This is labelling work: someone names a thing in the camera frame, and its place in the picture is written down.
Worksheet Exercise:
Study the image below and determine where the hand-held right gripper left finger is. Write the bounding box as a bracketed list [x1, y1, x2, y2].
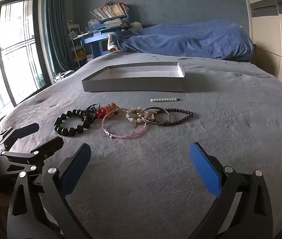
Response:
[7, 143, 94, 239]

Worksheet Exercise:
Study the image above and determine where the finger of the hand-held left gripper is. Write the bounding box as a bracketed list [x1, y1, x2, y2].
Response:
[0, 136, 64, 177]
[0, 123, 40, 152]

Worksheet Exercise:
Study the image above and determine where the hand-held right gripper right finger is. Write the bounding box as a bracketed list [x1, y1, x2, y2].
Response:
[188, 142, 273, 239]

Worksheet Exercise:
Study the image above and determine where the black bead bracelet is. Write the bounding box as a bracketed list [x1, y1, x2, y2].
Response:
[54, 109, 91, 137]

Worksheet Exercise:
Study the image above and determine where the dark red bead bracelet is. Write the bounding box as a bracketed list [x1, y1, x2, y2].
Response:
[153, 108, 194, 126]

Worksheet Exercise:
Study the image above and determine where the thin metal bangle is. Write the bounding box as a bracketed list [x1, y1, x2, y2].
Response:
[141, 107, 172, 125]

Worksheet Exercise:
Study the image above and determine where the white pearl bracelet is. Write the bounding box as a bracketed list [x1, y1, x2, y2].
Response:
[126, 107, 156, 130]

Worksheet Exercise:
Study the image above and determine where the shallow grey cardboard box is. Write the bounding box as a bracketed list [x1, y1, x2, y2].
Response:
[81, 62, 185, 92]

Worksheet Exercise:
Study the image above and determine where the white helmet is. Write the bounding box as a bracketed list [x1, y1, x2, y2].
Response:
[54, 70, 76, 82]

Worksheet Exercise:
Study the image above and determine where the black framed window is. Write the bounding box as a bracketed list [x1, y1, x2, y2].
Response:
[0, 0, 47, 110]

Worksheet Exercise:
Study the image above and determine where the teal curtain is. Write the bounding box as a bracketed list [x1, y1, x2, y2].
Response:
[42, 0, 81, 80]

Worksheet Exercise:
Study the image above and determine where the blue desk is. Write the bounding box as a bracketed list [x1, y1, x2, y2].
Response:
[73, 28, 131, 58]

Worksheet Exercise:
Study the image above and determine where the blue blanket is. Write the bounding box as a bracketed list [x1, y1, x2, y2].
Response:
[117, 22, 254, 61]

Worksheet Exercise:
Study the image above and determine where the stack of papers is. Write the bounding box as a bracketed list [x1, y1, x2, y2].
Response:
[87, 17, 129, 29]

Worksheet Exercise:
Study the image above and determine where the beige wardrobe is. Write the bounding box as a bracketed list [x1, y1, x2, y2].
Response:
[241, 0, 282, 97]

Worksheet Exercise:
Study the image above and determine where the row of books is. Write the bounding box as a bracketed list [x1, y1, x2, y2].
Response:
[90, 2, 131, 22]

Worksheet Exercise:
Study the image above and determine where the pink rope bracelet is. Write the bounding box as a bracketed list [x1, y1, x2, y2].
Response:
[102, 108, 147, 139]

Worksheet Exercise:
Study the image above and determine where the white wire rack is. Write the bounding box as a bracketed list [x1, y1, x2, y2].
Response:
[67, 21, 94, 65]

